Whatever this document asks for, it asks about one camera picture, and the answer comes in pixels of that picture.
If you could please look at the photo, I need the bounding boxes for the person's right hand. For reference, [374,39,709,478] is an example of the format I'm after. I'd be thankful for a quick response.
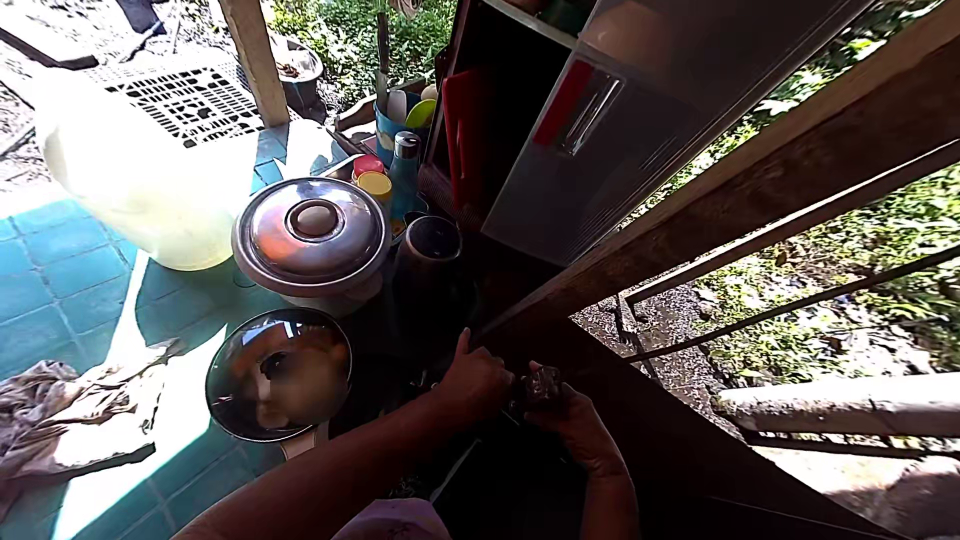
[523,361,625,478]

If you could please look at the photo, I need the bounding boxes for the person's left hand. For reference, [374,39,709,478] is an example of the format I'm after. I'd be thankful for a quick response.
[435,327,516,426]

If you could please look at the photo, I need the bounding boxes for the dark brown small block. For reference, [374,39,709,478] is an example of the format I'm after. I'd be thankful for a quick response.
[523,366,562,412]

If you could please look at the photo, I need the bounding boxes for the person's right forearm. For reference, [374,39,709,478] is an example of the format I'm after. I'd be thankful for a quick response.
[579,466,640,540]

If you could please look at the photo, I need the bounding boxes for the person's left forearm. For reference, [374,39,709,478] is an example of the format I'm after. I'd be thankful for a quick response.
[172,386,460,540]

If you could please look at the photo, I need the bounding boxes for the dark tall cylindrical container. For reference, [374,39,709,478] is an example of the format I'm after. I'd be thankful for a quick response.
[385,215,478,354]

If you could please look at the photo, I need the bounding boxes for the pan with glass lid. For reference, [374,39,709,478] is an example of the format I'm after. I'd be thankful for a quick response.
[204,307,353,462]

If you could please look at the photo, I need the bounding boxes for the jar with yellow lid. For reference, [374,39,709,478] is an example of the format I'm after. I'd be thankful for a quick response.
[356,171,393,215]

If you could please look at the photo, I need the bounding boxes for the blue bottle with silver cap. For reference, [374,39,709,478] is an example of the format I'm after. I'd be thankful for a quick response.
[390,131,422,222]

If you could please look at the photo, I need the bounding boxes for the person's body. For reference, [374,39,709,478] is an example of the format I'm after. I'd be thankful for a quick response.
[330,498,453,540]

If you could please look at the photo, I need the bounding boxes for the red plastic board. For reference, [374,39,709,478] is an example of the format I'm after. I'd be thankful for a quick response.
[441,69,492,220]

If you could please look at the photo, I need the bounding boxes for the jar with red lid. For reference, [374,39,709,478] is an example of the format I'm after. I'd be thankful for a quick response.
[352,154,387,185]

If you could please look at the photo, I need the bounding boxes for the large pot with metal lid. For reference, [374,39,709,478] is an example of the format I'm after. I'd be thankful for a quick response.
[231,176,393,318]

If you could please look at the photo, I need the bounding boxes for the blue utensil cup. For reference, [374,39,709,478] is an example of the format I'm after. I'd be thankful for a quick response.
[373,91,431,169]

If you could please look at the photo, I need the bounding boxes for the thin dark metal rod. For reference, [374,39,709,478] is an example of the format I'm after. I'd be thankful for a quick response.
[623,243,960,366]

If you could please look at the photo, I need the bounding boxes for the pale horizontal log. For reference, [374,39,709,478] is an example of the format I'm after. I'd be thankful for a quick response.
[712,372,960,439]

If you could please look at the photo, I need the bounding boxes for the long dark knife-like utensil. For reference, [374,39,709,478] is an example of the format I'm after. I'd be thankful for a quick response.
[375,11,390,112]

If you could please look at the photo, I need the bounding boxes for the thick wooden beam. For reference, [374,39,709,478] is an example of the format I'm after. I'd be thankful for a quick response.
[474,1,960,348]

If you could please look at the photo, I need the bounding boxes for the dark bucket with contents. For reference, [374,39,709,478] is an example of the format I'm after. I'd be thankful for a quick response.
[271,36,327,120]

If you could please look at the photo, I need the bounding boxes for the translucent pale yellow bucket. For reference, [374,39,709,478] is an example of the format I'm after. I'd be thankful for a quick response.
[36,67,260,272]

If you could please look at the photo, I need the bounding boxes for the white perforated plastic crate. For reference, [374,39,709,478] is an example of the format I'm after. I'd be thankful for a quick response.
[82,52,301,150]

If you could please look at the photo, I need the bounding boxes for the crumpled pinkish grey cloth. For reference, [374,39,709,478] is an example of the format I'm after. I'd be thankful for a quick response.
[0,339,182,520]

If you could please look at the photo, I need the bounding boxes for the upright wooden post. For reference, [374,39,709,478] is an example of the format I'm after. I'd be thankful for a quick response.
[218,0,291,129]

